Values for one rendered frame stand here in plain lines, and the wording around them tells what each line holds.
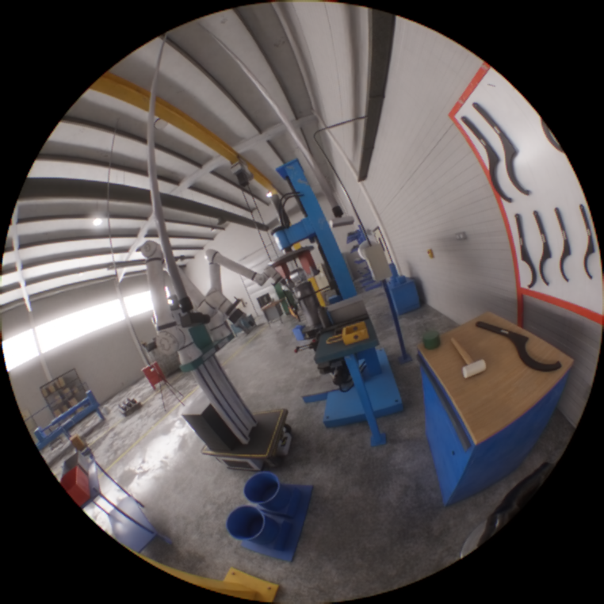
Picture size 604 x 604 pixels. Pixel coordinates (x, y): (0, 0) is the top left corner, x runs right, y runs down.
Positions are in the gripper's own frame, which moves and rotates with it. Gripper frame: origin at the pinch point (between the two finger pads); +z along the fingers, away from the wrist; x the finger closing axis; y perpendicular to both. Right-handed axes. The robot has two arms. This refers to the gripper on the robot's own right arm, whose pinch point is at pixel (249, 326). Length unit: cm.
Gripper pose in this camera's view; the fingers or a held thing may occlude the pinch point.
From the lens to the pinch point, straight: 118.6
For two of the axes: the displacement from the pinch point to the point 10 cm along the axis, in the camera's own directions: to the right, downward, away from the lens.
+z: 7.2, 6.6, 2.0
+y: -6.9, 7.1, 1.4
